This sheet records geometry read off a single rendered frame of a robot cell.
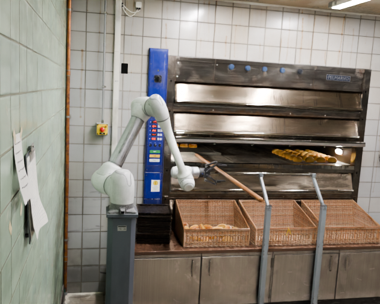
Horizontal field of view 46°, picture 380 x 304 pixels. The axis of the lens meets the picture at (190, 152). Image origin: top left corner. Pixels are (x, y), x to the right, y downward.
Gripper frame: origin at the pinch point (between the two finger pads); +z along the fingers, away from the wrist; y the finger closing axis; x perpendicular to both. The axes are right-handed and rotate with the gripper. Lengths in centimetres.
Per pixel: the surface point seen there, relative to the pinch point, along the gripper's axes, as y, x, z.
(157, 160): -1, -51, -45
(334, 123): -38, -56, 123
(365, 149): -14, -54, 158
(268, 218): 35, 6, 37
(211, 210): 44, -48, 6
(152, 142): -16, -51, -49
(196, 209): 43, -49, -8
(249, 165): 3, -54, 41
